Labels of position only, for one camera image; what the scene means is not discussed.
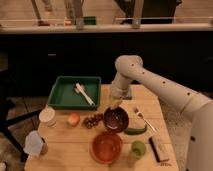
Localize white utensil in tray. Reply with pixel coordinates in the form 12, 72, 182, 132
75, 83, 95, 105

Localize orange bowl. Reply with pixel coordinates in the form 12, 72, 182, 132
90, 132, 122, 164

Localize green cucumber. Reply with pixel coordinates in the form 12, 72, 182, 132
124, 125, 147, 135

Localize black brush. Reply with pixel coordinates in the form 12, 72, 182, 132
149, 134, 169, 162

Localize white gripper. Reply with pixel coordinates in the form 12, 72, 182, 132
110, 73, 132, 110

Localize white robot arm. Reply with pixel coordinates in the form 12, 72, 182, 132
110, 55, 213, 171

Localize green box on counter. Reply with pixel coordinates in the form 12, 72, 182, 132
84, 16, 96, 25

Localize black office chair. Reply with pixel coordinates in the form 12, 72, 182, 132
0, 69, 44, 163

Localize red grapes bunch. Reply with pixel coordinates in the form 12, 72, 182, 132
83, 113, 103, 129

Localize blue sponge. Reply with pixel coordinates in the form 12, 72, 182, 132
125, 88, 132, 100

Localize green cup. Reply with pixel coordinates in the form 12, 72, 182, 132
131, 141, 146, 159

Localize green plastic tray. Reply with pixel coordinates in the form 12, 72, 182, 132
48, 76, 101, 110

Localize translucent plastic pitcher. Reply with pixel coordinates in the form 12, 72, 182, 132
24, 130, 48, 157

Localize dark maroon bowl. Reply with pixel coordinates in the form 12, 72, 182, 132
103, 107, 129, 133

